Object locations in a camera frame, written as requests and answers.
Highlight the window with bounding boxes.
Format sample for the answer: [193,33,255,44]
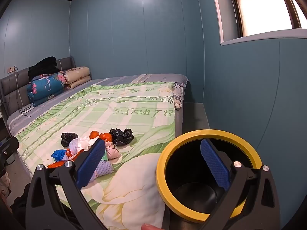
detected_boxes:
[209,0,307,46]

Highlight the green printed blanket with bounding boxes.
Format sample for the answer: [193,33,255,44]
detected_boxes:
[16,81,178,230]

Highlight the pink knotted cloth bundle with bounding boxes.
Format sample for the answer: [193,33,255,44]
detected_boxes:
[104,145,120,161]

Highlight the blue crumpled glove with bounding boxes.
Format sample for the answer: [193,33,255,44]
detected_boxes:
[52,149,69,161]

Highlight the white shoe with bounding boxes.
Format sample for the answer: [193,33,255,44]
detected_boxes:
[0,171,11,199]

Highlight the black clothes pile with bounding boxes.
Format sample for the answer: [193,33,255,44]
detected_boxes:
[27,56,63,82]

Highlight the blue floral folded quilt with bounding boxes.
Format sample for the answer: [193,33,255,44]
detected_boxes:
[26,73,67,107]

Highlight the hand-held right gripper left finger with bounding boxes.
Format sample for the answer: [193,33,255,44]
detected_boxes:
[25,138,108,230]

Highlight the black cable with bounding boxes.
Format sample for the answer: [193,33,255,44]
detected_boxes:
[19,104,36,118]

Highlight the person's right hand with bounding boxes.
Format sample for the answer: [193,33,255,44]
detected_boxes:
[141,223,162,230]

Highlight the beige stacked pillows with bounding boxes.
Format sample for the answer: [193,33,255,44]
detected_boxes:
[63,66,91,89]

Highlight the white crumpled tissue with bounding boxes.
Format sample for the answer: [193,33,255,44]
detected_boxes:
[76,136,95,152]

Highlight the small black plastic bag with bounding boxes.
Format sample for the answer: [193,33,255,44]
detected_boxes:
[61,132,79,147]

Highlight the grey padded headboard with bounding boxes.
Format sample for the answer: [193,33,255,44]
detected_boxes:
[0,56,76,122]

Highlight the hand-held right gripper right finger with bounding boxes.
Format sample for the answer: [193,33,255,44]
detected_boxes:
[197,138,281,230]

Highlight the large black plastic bag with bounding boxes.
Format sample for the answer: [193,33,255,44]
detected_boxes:
[109,128,134,146]

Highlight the purple foam fruit net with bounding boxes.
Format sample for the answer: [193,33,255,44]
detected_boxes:
[68,139,114,182]

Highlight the red orange snack wrapper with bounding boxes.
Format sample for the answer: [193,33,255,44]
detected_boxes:
[47,149,72,168]

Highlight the grey bed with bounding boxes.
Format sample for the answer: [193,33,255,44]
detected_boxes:
[7,73,189,230]

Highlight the yellow-rimmed black trash bin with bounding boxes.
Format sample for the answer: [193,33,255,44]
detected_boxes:
[156,129,263,230]

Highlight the cartoon print cloth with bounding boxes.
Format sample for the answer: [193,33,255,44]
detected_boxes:
[171,81,186,111]

